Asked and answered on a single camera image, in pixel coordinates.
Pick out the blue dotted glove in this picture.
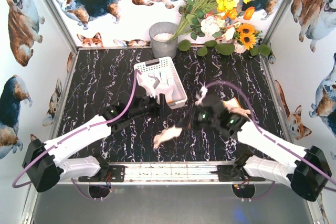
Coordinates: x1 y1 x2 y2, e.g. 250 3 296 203
148 71 174 104

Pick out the white perforated storage basket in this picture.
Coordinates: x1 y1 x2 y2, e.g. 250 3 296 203
134 56 187 109

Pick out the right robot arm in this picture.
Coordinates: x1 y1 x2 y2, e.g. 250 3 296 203
176 94 332 202

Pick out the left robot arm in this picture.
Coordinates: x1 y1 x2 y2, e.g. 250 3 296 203
23 93 172 193

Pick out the grey metal bucket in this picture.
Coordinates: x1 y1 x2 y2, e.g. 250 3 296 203
149 22 177 58

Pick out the artificial flower bouquet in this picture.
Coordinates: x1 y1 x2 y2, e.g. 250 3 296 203
169 0 279 56

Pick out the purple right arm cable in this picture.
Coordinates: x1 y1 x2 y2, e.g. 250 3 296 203
204 81 336 200

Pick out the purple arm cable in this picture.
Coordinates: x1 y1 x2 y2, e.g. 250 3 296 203
204 81 336 200
12 69 142 201

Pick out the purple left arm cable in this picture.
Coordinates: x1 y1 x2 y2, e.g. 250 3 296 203
12 69 142 201

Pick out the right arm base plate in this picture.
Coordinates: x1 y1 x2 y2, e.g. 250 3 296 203
211 165 265 182

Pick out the aluminium front rail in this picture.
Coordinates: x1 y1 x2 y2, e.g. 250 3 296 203
29 162 314 185

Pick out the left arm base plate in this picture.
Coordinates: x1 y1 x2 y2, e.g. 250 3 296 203
78 165 125 183

